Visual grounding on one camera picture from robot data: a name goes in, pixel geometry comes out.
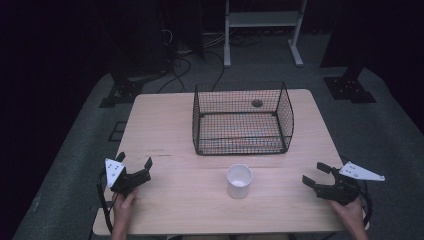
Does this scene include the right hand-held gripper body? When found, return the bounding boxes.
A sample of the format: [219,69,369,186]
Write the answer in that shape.
[313,161,387,207]

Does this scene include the black wire basket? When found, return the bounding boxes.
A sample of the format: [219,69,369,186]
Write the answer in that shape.
[192,80,296,157]

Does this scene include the white metal stand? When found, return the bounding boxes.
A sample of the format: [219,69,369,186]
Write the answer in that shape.
[223,0,309,69]

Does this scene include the white floor cables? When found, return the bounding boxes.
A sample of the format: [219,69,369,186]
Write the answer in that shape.
[201,31,228,48]

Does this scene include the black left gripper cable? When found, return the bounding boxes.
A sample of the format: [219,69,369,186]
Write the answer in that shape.
[96,168,116,236]

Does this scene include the black floor cable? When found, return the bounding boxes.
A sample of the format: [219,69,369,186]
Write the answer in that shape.
[155,55,193,95]
[210,49,226,92]

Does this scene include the black stand base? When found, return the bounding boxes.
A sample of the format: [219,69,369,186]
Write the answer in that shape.
[98,59,148,109]
[322,64,378,105]

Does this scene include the person's left hand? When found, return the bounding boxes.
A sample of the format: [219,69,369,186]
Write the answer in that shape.
[112,187,139,218]

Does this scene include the person's right hand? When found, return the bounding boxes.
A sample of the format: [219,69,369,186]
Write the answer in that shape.
[327,196,366,225]

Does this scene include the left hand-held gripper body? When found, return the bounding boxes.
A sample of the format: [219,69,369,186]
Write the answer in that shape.
[104,158,152,199]

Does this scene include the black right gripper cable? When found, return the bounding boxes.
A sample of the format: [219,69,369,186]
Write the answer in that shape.
[357,181,374,228]

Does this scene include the white cup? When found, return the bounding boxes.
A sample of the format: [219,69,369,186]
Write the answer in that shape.
[226,163,254,200]

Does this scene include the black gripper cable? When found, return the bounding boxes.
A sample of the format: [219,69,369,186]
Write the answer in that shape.
[357,181,374,228]
[96,168,116,236]

